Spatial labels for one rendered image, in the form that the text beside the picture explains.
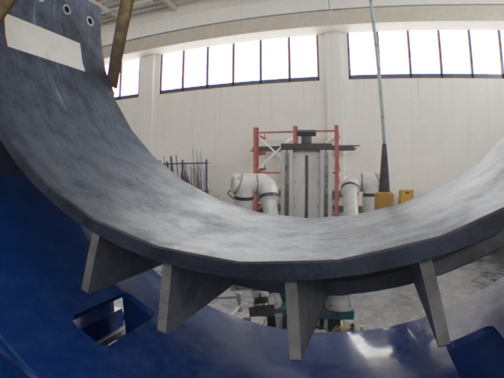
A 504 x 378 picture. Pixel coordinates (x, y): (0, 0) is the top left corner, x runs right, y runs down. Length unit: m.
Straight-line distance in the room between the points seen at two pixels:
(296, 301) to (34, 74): 1.16
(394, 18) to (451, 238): 11.24
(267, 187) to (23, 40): 1.44
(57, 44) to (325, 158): 1.69
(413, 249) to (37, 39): 1.43
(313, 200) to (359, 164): 8.98
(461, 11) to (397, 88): 3.12
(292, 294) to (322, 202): 1.73
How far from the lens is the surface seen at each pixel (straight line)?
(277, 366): 1.16
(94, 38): 1.82
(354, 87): 11.66
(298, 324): 0.66
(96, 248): 0.84
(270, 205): 2.03
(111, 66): 1.74
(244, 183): 2.02
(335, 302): 2.28
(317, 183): 2.37
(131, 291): 1.37
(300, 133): 2.35
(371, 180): 2.20
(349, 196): 2.07
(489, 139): 12.10
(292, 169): 2.33
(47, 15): 1.65
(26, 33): 1.52
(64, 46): 1.63
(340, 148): 10.42
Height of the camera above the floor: 1.57
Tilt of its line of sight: 2 degrees down
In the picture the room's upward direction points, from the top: straight up
